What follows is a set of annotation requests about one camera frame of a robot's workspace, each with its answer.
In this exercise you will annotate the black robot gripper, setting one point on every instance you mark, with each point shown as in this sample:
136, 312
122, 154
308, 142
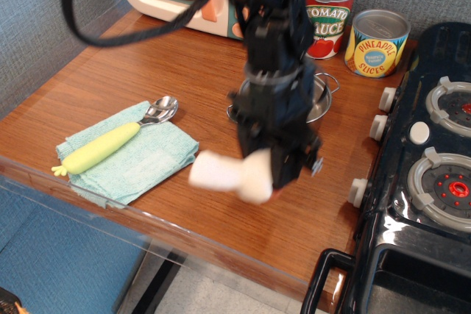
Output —
271, 110

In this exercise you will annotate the plush white brown mushroom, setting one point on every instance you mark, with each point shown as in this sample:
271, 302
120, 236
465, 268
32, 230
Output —
250, 178

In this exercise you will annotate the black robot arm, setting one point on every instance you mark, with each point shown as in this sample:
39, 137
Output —
277, 33

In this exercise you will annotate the small steel pot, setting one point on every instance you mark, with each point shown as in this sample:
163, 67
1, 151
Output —
324, 85

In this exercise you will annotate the pineapple slices can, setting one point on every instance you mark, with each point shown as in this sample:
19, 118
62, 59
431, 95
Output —
376, 43

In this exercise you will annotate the light blue folded cloth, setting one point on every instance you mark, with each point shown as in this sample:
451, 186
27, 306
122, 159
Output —
157, 152

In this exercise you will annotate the tomato sauce can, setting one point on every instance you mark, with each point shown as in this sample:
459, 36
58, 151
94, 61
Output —
329, 19

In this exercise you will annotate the toy microwave oven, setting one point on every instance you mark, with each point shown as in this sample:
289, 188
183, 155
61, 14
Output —
173, 1

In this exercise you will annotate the black toy stove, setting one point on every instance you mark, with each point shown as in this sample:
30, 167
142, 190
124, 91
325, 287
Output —
412, 252

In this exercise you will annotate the clear acrylic barrier panel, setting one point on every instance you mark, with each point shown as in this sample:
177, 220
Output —
66, 250

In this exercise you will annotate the spoon with yellow handle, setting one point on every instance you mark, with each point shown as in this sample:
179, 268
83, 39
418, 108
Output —
102, 147

